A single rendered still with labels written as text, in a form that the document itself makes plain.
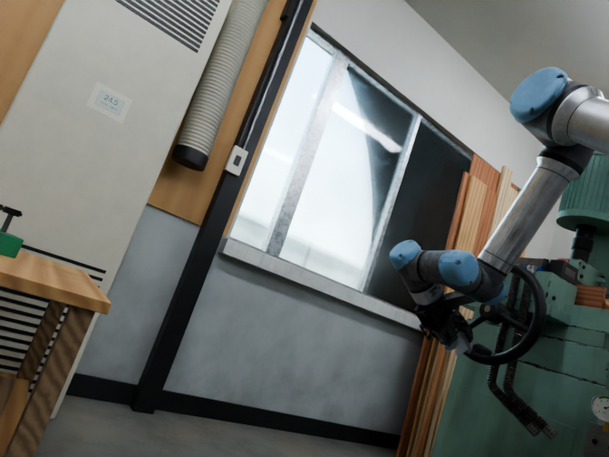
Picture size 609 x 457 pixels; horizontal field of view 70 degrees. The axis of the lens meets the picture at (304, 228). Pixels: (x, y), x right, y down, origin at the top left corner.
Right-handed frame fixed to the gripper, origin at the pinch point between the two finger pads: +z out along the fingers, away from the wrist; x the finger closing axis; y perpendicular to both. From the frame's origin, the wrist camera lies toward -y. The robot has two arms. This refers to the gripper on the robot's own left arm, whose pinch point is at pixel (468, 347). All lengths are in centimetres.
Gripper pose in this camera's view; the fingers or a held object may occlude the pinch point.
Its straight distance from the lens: 125.8
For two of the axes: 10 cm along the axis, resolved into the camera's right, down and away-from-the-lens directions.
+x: 4.9, 0.1, -8.7
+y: -6.9, 6.2, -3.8
